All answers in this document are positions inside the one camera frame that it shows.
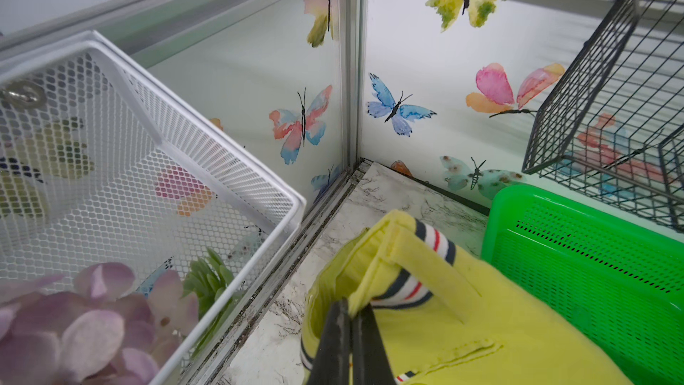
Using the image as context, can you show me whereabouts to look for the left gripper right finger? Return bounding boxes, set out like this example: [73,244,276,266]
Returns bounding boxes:
[351,305,395,385]

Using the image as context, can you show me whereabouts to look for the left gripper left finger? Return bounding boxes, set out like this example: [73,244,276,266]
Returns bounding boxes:
[307,299,351,385]

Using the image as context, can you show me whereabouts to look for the yellow-green long pants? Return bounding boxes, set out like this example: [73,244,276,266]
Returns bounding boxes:
[300,210,628,384]

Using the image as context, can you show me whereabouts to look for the pink artificial flowers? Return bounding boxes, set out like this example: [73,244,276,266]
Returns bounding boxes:
[1,262,200,384]

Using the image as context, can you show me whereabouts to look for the green plastic basket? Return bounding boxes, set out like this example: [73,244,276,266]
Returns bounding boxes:
[481,185,683,384]

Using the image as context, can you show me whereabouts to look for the white mesh wall basket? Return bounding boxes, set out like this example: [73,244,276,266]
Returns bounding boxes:
[1,32,306,384]

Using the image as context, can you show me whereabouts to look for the black wire wall basket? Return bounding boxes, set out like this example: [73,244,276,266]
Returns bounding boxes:
[523,0,683,231]

